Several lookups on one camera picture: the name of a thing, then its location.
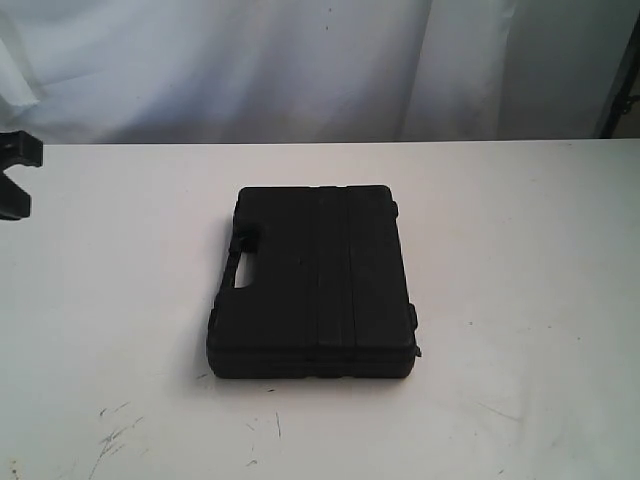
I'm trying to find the black plastic tool case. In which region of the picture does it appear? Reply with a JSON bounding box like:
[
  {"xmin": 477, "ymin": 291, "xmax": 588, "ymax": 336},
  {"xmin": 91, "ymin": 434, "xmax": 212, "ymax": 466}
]
[{"xmin": 206, "ymin": 185, "xmax": 421, "ymax": 379}]

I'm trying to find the white backdrop curtain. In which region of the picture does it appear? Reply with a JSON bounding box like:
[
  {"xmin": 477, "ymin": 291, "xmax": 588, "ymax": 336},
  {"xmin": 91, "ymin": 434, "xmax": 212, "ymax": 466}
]
[{"xmin": 1, "ymin": 1, "xmax": 639, "ymax": 144}]

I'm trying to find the black stand pole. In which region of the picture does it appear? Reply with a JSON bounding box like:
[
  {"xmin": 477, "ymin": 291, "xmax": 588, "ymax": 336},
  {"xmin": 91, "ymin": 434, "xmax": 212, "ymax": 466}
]
[{"xmin": 596, "ymin": 18, "xmax": 639, "ymax": 139}]

